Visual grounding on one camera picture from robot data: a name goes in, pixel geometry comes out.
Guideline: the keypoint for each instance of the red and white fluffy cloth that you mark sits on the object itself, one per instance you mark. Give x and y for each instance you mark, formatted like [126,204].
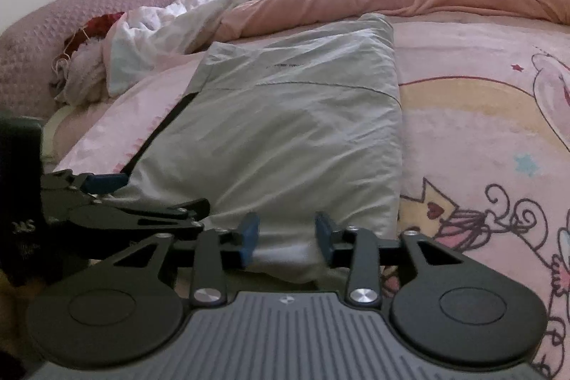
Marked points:
[84,64]

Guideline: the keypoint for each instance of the pink quilted headboard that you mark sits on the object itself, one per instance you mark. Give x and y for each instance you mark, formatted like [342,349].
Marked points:
[44,28]

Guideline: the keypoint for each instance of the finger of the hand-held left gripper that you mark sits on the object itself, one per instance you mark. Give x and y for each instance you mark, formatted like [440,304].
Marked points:
[104,183]
[133,219]

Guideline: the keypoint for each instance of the light grey jacket black trim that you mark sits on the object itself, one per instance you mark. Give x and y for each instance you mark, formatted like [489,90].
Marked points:
[289,130]

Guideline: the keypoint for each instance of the pink cartoon printed bed sheet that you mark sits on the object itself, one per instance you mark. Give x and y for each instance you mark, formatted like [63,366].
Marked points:
[467,117]

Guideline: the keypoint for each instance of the white quilt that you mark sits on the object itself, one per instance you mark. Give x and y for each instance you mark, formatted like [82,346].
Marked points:
[151,32]

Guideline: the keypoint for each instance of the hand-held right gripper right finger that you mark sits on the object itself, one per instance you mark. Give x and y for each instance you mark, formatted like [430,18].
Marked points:
[325,242]

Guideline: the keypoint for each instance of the light pink cloth with trim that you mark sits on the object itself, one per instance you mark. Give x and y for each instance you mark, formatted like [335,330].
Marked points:
[111,126]

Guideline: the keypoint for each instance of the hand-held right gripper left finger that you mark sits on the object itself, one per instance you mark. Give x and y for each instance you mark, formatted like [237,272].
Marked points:
[249,242]

